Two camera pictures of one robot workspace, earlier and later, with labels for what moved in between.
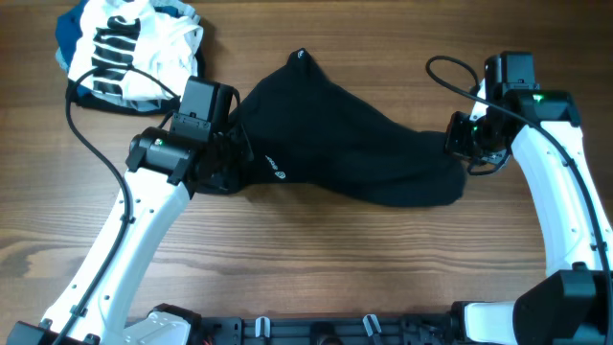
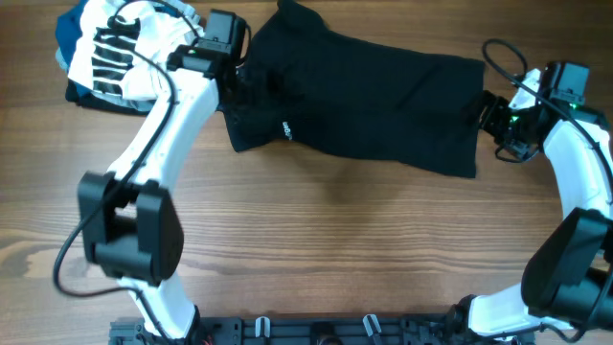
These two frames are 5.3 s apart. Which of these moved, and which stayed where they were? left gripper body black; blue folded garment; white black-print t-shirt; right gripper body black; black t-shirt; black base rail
Moved: right gripper body black; black t-shirt; left gripper body black
Stayed: blue folded garment; black base rail; white black-print t-shirt
